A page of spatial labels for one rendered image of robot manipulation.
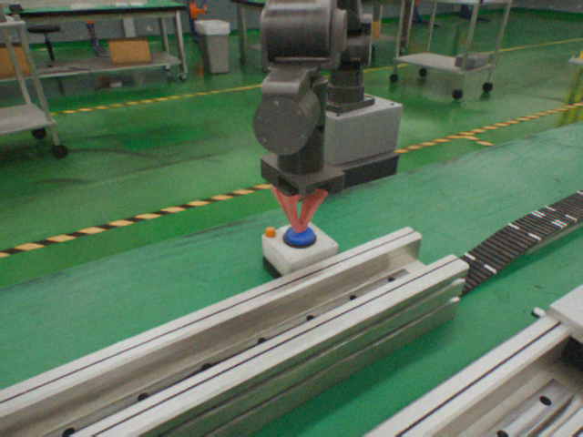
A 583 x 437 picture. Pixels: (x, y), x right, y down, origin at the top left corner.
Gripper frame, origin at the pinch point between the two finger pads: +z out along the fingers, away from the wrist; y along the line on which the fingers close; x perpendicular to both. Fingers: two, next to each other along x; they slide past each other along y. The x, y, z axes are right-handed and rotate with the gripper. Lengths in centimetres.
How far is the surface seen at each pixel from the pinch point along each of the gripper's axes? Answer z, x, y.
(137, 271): 8.3, -20.0, -13.1
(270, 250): 3.6, -3.9, -1.6
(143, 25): 53, 164, -732
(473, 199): 8.0, 40.2, -1.0
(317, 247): 2.3, 1.1, 2.7
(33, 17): 10, -5, -439
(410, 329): 5.7, 3.8, 17.8
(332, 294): 3.2, -2.2, 10.6
